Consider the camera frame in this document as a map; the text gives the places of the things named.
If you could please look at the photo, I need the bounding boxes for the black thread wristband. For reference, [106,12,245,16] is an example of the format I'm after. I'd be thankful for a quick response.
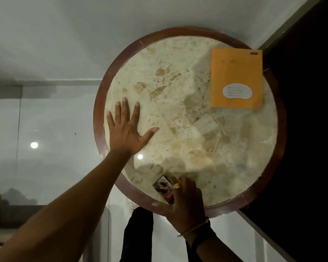
[191,225,217,250]

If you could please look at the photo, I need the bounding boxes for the person's right hand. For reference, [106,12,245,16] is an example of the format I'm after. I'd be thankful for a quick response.
[164,175,210,235]

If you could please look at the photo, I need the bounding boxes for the person's left forearm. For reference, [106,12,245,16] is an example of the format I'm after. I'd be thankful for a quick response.
[0,150,132,262]

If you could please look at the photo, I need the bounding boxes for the thin metal bracelet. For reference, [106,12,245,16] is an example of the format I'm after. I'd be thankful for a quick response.
[177,219,210,238]

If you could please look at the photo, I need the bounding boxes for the orange notebook with white label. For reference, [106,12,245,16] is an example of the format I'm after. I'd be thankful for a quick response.
[211,48,264,110]

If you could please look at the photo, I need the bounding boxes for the person's left hand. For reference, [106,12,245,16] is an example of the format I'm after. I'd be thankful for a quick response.
[106,97,160,158]

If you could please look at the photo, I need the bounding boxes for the person's right forearm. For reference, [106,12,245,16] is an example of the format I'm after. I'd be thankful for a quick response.
[184,228,245,262]

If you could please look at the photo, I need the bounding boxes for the small printed card box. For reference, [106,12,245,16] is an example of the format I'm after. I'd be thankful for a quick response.
[152,175,179,207]

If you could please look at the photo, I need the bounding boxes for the round marble table wooden rim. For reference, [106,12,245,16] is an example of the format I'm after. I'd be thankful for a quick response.
[93,27,287,218]

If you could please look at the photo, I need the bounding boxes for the person's black trousers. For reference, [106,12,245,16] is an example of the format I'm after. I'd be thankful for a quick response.
[119,206,203,262]

